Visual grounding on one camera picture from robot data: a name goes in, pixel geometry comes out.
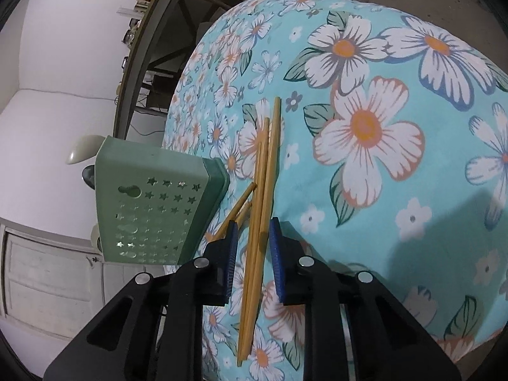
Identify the white panelled door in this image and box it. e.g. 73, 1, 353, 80
0, 222, 104, 340

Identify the floral turquoise blanket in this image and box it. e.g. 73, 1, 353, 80
161, 0, 508, 381

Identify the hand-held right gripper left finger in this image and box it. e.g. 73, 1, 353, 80
43, 222, 239, 381

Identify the wooden chopstick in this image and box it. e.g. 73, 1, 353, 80
206, 183, 257, 243
237, 96, 282, 368
241, 117, 271, 360

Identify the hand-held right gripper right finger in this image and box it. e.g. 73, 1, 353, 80
269, 217, 463, 381

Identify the white plastic rice paddle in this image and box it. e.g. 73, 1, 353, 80
65, 135, 104, 166

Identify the green plastic utensil holder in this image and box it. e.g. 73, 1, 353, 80
94, 136, 230, 266

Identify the grey metal table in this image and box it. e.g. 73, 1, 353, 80
112, 0, 255, 140

